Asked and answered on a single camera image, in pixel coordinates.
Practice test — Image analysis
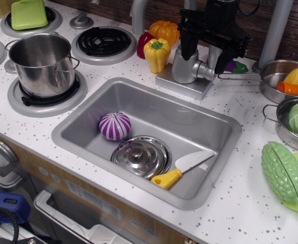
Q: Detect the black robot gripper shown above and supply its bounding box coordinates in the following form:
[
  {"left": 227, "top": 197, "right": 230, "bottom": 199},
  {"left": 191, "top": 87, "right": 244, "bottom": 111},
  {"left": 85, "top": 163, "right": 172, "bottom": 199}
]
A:
[{"left": 178, "top": 1, "right": 252, "bottom": 74}]

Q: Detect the silver faucet lever handle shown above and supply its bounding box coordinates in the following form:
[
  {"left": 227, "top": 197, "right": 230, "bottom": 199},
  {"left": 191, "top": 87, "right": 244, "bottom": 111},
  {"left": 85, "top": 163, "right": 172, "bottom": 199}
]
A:
[{"left": 208, "top": 45, "right": 223, "bottom": 70}]

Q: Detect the purple toy eggplant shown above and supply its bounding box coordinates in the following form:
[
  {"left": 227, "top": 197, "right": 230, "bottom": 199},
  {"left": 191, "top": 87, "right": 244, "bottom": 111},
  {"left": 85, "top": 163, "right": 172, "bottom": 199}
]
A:
[{"left": 225, "top": 60, "right": 248, "bottom": 73}]

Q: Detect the silver toy faucet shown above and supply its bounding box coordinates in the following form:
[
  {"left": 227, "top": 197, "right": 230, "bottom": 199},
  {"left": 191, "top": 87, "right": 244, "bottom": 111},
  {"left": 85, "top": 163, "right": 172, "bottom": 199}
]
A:
[{"left": 155, "top": 0, "right": 224, "bottom": 101}]

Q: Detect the yellow toy bell pepper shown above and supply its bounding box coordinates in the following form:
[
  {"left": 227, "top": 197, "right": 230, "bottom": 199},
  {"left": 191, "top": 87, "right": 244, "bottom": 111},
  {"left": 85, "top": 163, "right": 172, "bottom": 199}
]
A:
[{"left": 143, "top": 38, "right": 171, "bottom": 74}]

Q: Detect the orange toy pumpkin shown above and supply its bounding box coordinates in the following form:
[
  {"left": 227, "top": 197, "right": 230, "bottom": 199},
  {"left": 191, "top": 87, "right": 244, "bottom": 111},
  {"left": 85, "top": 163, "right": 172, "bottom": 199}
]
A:
[{"left": 149, "top": 20, "right": 180, "bottom": 46}]

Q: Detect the red toy pepper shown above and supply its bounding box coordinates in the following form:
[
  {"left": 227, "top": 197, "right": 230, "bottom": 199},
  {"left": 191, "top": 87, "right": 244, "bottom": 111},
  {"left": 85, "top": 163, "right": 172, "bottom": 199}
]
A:
[{"left": 137, "top": 32, "right": 154, "bottom": 59}]

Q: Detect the yellow toy corn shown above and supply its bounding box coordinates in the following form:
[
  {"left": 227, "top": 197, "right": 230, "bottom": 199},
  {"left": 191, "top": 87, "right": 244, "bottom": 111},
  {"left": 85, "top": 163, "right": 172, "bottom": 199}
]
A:
[{"left": 284, "top": 68, "right": 298, "bottom": 85}]

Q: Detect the orange toy carrot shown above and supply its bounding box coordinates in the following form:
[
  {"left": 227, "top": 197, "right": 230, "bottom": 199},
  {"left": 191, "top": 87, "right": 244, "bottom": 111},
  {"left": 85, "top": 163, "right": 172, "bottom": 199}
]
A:
[{"left": 276, "top": 81, "right": 298, "bottom": 96}]

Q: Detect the silver toy sink basin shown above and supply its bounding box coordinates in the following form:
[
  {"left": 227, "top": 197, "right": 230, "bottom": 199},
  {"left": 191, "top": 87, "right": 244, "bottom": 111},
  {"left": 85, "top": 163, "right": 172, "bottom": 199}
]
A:
[{"left": 52, "top": 78, "right": 242, "bottom": 210}]

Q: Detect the back right stove burner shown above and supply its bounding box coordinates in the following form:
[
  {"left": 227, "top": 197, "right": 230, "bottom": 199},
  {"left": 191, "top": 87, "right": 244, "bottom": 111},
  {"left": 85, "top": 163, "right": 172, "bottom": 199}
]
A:
[{"left": 71, "top": 26, "right": 137, "bottom": 66}]

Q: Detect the purple white toy onion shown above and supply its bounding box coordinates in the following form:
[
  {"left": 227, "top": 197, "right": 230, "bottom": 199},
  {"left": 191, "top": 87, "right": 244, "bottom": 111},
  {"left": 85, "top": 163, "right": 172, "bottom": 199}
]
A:
[{"left": 99, "top": 112, "right": 131, "bottom": 141}]

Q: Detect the steel pot lid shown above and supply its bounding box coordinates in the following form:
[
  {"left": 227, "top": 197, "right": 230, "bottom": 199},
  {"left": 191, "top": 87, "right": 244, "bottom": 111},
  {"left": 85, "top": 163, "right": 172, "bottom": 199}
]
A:
[{"left": 111, "top": 136, "right": 172, "bottom": 180}]

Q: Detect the green toy bitter melon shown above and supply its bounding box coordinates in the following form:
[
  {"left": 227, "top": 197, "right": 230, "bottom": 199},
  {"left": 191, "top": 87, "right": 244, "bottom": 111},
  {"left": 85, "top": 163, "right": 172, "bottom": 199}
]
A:
[{"left": 261, "top": 141, "right": 298, "bottom": 203}]

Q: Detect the back left stove burner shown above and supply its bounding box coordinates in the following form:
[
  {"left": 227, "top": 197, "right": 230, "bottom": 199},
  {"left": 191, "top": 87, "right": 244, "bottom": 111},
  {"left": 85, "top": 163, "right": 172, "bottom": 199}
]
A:
[{"left": 1, "top": 7, "right": 62, "bottom": 39}]

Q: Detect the stainless steel pot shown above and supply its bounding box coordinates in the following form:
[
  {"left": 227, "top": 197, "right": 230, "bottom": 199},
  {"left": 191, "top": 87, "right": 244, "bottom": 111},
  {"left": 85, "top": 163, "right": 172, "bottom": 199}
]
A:
[{"left": 5, "top": 34, "right": 80, "bottom": 98}]

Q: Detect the front stove burner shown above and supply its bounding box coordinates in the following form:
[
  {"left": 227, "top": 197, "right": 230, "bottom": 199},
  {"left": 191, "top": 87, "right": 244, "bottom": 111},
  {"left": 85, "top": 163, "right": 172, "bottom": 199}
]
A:
[{"left": 8, "top": 71, "right": 88, "bottom": 118}]

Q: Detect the green plastic cutting board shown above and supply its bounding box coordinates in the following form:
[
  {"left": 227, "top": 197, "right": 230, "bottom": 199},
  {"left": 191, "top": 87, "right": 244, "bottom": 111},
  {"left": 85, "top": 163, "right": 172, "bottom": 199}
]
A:
[{"left": 11, "top": 0, "right": 48, "bottom": 31}]

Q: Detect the small silver stove knob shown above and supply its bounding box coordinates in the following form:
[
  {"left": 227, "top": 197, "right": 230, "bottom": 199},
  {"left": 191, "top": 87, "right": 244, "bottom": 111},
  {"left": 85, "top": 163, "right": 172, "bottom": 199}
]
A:
[{"left": 4, "top": 59, "right": 17, "bottom": 74}]

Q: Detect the silver round front knob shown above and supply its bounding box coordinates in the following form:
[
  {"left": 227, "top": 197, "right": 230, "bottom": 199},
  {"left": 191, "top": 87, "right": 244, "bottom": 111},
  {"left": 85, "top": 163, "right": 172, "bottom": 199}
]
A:
[{"left": 0, "top": 137, "right": 19, "bottom": 169}]

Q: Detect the blue clamp tool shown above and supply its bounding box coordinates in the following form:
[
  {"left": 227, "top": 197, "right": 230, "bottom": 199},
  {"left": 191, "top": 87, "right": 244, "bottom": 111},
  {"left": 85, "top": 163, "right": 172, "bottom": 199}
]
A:
[{"left": 0, "top": 191, "right": 31, "bottom": 229}]

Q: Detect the grey right support post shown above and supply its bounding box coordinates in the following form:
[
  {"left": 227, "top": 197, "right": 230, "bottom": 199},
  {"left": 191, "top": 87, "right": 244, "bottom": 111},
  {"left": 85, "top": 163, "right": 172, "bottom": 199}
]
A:
[{"left": 252, "top": 0, "right": 293, "bottom": 73}]

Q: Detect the grey support post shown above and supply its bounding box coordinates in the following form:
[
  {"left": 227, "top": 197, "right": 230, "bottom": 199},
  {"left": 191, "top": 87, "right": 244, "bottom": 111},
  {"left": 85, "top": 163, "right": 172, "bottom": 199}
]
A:
[
  {"left": 131, "top": 0, "right": 149, "bottom": 35},
  {"left": 252, "top": 0, "right": 293, "bottom": 73}
]

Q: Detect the steel saucepan with handle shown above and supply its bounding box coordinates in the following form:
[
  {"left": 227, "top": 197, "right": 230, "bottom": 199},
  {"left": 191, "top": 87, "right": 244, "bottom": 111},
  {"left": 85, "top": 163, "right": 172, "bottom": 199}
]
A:
[{"left": 218, "top": 59, "right": 298, "bottom": 103}]

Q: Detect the grey left support post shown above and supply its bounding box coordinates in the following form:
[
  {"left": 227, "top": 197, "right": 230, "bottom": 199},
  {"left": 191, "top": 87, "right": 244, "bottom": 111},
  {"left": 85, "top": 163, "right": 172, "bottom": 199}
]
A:
[{"left": 131, "top": 0, "right": 149, "bottom": 35}]

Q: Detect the steel two-handled pan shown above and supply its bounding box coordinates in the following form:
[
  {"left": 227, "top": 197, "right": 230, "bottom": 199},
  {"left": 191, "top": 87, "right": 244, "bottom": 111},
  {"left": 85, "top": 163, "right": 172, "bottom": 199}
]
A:
[{"left": 262, "top": 96, "right": 298, "bottom": 150}]

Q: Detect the yellow handled toy knife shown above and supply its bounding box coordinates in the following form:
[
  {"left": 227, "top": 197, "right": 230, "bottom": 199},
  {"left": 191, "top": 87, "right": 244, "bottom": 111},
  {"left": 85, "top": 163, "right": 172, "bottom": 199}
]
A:
[{"left": 151, "top": 150, "right": 214, "bottom": 190}]

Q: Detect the silver oven door handle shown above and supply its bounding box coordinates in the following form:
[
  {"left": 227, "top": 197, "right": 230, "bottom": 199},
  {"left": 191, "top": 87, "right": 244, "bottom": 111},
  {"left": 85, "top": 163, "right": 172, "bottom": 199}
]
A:
[{"left": 34, "top": 190, "right": 130, "bottom": 243}]

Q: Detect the black cable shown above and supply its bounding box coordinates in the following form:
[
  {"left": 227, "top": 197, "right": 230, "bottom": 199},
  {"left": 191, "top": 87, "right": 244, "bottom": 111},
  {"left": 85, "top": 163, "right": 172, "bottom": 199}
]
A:
[{"left": 0, "top": 205, "right": 21, "bottom": 244}]

